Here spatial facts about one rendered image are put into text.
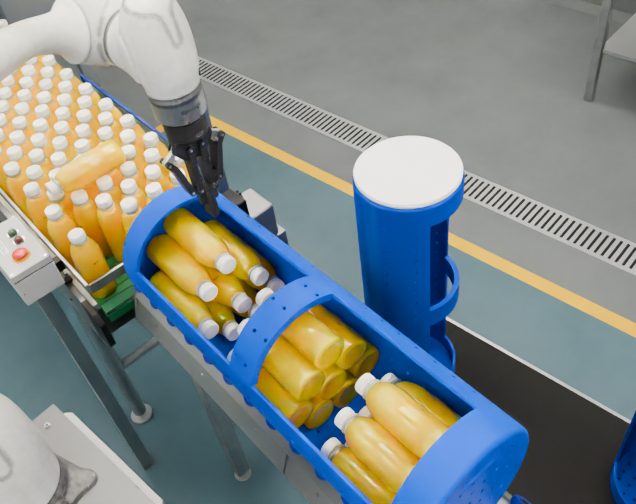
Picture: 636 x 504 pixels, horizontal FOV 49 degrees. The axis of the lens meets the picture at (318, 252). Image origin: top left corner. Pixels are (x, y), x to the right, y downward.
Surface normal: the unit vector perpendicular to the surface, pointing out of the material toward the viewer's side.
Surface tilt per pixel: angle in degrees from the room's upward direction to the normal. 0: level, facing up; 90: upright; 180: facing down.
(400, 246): 90
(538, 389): 0
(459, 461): 9
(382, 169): 0
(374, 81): 0
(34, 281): 90
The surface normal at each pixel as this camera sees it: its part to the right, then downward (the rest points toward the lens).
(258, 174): -0.11, -0.68
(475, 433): 0.05, -0.78
